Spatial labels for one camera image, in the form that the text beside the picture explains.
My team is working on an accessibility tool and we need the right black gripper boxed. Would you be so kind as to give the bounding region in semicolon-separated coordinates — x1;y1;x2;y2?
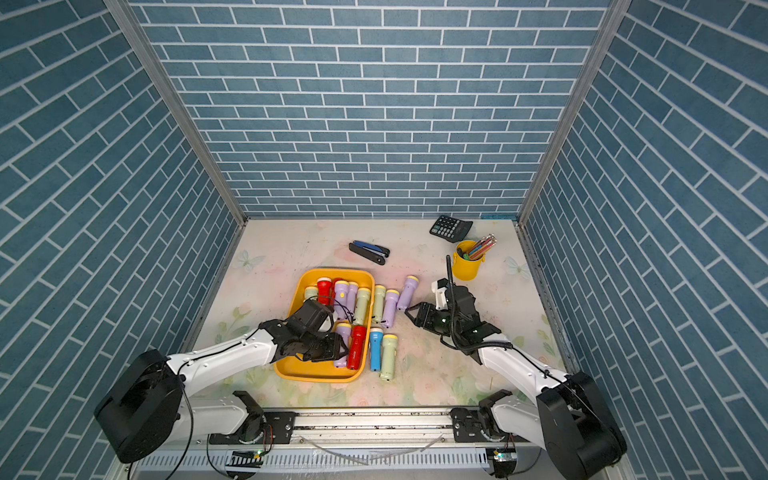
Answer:
406;301;462;338

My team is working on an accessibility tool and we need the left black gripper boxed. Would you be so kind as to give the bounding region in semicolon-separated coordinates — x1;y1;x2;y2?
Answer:
298;331;353;362

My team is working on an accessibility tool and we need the purple flashlight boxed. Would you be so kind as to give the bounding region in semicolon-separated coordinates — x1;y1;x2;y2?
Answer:
397;275;419;311
333;321;352;369
333;278;349;321
381;289;400;329
346;281;359;313

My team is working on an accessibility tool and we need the red flashlight plain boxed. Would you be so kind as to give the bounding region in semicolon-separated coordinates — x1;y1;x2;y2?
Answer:
347;325;367;371

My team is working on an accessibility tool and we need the green flashlight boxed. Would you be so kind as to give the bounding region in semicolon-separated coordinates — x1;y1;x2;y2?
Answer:
304;285;319;300
380;334;399;382
372;284;387;324
353;287;371;326

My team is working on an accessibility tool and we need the red flashlight white logo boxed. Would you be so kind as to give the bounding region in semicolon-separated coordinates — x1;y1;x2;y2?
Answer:
316;277;333;307

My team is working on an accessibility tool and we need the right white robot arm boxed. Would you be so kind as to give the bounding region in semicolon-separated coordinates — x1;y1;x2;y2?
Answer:
397;279;627;479

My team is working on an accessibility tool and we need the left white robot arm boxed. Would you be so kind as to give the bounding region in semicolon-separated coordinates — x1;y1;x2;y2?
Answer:
94;300;349;464

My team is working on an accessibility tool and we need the yellow plastic storage tray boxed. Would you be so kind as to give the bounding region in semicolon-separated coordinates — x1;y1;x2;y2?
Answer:
274;268;375;383

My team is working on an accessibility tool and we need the green flashlight beside tray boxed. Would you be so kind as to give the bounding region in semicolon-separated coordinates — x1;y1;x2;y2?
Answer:
372;284;387;324

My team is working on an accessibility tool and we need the blue flashlight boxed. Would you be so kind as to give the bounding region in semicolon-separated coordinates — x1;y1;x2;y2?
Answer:
369;327;384;372

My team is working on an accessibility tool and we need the black and blue stapler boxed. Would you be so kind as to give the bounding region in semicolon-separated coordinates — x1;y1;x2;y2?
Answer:
348;240;390;266

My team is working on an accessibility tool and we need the yellow pen cup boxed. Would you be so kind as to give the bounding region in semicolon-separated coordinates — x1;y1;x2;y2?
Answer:
452;240;485;282

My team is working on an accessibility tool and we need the black desk calculator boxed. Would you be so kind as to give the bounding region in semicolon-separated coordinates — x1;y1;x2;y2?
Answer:
429;215;473;243

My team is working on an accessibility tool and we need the coloured pens bundle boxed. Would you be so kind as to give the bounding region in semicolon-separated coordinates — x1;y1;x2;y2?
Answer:
462;234;497;261

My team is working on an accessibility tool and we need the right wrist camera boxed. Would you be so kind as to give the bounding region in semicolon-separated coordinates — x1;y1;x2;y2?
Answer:
432;283;448;311

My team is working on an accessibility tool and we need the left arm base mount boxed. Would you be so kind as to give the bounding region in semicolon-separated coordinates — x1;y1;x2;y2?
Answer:
209;390;298;449

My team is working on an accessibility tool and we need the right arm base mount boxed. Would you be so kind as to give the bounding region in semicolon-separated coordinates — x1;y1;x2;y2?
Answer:
449;390;543;446

